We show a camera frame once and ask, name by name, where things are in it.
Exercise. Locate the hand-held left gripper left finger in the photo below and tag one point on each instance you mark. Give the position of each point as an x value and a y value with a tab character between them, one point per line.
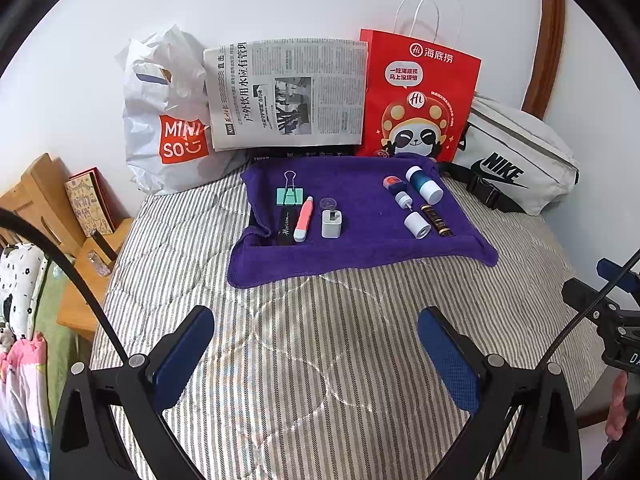
182	355

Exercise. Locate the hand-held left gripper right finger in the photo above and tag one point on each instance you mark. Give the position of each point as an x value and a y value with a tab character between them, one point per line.
445	355

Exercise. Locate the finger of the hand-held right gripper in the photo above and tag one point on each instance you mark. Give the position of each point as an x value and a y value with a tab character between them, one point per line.
617	271
585	297

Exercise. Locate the dark brown gold tube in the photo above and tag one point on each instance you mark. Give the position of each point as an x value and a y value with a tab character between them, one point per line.
437	220

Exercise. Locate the black rectangular case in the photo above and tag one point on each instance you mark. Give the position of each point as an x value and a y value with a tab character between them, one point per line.
284	227

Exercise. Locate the white charger plug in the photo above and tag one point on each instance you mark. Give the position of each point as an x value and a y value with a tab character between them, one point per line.
332	225

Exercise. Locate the blue white bottle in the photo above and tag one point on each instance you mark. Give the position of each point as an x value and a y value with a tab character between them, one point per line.
422	183

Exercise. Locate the pink grey pen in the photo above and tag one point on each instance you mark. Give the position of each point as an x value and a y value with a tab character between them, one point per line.
303	220

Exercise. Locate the green binder clip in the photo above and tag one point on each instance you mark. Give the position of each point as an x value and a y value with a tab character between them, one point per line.
287	197

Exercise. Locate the small clear plastic cap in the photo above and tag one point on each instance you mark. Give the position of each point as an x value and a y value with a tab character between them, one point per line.
328	203

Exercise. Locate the person's right hand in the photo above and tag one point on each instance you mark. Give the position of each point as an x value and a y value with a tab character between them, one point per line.
617	405

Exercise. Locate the wooden bedside stool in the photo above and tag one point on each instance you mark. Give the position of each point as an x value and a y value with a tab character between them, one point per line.
75	310

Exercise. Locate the striped bed sheet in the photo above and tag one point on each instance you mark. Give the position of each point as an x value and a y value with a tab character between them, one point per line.
325	335

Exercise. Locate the small glass bottle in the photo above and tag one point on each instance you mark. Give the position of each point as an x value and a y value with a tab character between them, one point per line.
100	262

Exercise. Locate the purple towel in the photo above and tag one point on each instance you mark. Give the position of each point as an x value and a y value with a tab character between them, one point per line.
365	245

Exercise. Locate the green cloth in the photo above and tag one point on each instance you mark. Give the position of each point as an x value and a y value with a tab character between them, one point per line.
47	305

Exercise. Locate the white waist bag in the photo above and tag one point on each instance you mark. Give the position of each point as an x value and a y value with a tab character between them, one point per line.
525	135

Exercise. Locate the pink printed cloth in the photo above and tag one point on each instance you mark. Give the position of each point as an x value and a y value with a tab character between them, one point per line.
20	390

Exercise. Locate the white dotted cloth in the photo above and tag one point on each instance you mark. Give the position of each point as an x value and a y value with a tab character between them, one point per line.
22	280

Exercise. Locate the patterned notebook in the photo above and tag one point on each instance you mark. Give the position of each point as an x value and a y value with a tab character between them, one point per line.
85	202

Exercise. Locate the wooden headboard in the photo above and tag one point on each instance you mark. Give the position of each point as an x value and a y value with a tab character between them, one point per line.
35	185

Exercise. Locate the black cardboard box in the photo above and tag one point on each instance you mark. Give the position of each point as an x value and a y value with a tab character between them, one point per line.
300	152

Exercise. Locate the white plastic shopping bag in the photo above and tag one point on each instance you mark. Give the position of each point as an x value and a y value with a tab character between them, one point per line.
150	110

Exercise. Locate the red paper bag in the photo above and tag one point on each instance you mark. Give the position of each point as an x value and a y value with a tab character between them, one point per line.
420	85

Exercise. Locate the folded newspaper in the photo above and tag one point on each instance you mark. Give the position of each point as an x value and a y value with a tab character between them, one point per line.
285	95

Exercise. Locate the curved wooden frame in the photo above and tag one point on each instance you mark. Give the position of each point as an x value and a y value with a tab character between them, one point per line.
547	35

